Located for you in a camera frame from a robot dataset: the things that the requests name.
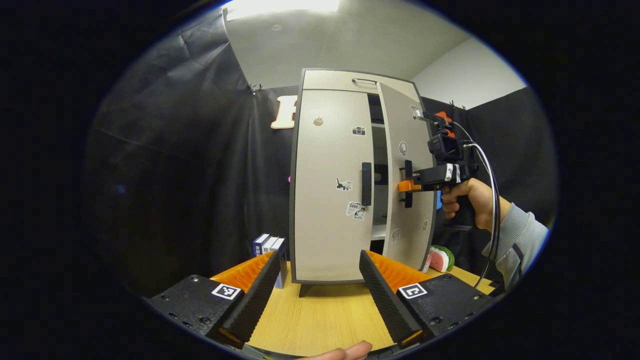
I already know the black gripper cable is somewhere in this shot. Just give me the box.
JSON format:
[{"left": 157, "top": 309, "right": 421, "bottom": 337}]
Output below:
[{"left": 452, "top": 120, "right": 502, "bottom": 291}]

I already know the watermelon slice toy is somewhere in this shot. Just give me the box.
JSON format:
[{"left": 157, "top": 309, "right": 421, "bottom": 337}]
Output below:
[{"left": 429, "top": 244, "right": 456, "bottom": 274}]

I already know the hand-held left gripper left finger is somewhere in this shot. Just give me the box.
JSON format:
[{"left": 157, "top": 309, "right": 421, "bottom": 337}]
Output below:
[{"left": 144, "top": 250, "right": 282, "bottom": 350}]

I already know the cabinet door with camera sticker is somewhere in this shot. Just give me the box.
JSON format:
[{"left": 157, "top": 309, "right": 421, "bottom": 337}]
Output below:
[{"left": 293, "top": 88, "right": 375, "bottom": 282}]

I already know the ceiling light panel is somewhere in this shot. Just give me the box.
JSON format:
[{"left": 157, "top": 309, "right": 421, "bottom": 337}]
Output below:
[{"left": 222, "top": 0, "right": 341, "bottom": 22}]

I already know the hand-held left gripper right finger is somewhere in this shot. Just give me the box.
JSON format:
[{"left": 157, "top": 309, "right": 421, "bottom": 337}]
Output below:
[{"left": 359, "top": 249, "right": 496, "bottom": 346}]

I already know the grey double-door shoe cabinet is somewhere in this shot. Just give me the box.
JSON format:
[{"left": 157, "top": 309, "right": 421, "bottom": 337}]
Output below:
[{"left": 289, "top": 68, "right": 441, "bottom": 299}]

